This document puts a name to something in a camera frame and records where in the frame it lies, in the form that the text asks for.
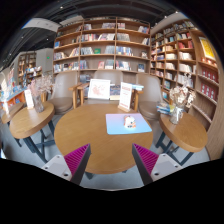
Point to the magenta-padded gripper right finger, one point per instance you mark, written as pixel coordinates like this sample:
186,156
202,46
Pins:
161,165

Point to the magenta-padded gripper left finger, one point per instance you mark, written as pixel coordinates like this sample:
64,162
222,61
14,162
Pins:
61,165

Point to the white orange patterned computer mouse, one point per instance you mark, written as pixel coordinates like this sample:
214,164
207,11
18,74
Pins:
130,122

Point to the pink blue gradient mouse pad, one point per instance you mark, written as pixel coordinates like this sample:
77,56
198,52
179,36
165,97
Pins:
115,125

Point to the round wooden side table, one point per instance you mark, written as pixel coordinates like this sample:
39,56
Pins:
183,133
30,121

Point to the glass vase with dried flowers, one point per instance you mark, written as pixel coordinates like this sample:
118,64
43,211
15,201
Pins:
176,116

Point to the stack of colourful books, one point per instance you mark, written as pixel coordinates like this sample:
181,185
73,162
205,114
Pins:
163,109

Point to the glass vase with pink blossoms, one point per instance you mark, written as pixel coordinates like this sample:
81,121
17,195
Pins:
38,105

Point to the small round wooden table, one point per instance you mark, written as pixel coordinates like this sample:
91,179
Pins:
11,113

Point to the taupe wooden armchair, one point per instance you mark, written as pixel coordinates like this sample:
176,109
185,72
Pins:
65,85
150,93
111,75

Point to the small white table sign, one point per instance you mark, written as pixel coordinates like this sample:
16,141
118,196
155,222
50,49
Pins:
29,98

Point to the white sign on wooden base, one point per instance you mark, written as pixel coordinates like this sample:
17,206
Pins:
125,96

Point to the light blue flat book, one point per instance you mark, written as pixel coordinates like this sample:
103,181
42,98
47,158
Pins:
137,87

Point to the blue orange display counter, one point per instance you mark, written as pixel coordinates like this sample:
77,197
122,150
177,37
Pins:
15,96

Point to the white framed floral picture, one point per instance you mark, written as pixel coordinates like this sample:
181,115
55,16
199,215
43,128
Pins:
99,89

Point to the dark cover book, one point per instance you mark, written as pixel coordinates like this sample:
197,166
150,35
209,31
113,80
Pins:
115,91

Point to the curved wooden bookshelf unit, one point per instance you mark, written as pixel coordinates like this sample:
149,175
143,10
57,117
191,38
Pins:
186,63

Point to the distant wooden bookshelf unit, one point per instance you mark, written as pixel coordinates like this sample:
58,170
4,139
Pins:
26,63

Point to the wide wooden bookshelf unit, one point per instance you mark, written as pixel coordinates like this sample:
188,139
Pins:
103,45

